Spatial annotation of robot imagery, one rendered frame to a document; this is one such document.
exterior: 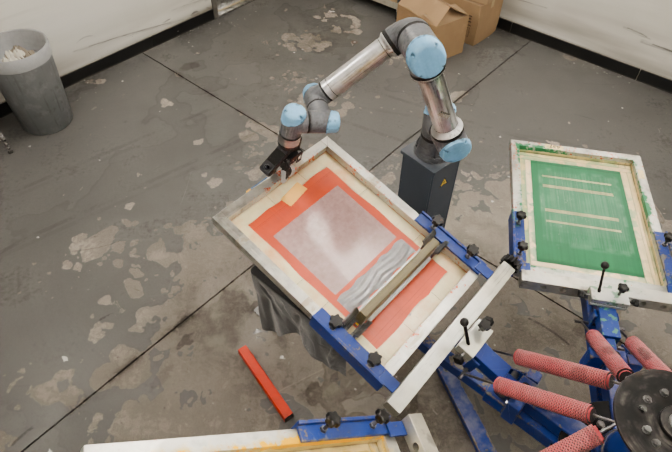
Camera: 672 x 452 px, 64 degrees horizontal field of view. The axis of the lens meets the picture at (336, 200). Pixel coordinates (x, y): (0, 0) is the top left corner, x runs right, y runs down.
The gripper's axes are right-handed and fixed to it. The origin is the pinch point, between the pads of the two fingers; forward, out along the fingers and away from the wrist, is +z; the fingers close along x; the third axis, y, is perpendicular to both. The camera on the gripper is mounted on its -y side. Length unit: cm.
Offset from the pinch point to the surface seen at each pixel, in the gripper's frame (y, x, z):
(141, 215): 2, 104, 158
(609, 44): 380, -38, 98
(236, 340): -18, -8, 128
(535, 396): -8, -109, -20
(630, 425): -8, -125, -40
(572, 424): 0, -124, -9
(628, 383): 3, -121, -38
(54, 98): 17, 226, 162
